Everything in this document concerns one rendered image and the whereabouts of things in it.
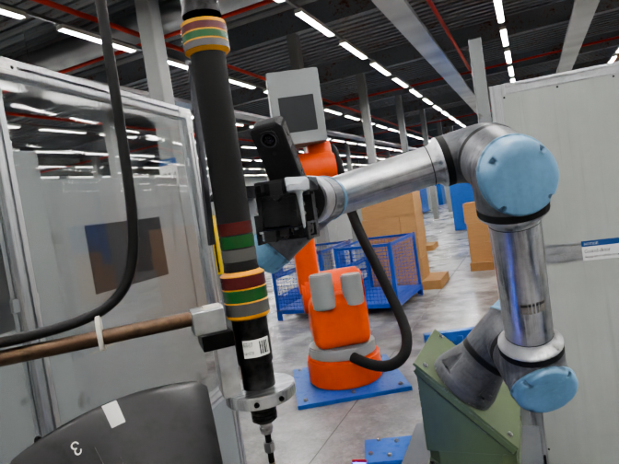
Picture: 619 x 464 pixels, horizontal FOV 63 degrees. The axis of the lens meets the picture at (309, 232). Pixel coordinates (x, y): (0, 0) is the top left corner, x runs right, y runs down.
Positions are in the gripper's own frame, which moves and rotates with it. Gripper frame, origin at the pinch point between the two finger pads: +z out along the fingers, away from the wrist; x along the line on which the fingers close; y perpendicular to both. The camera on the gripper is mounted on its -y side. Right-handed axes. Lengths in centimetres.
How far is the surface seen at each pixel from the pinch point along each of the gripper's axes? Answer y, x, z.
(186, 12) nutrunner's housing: -16.3, 0.0, 8.7
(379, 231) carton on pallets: 62, 113, -791
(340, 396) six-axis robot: 162, 91, -341
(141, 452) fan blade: 27.4, 14.5, 6.1
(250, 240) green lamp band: 5.5, -2.5, 7.4
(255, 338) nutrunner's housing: 14.7, -2.1, 8.3
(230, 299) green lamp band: 10.7, -0.4, 9.0
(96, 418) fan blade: 23.7, 20.4, 5.5
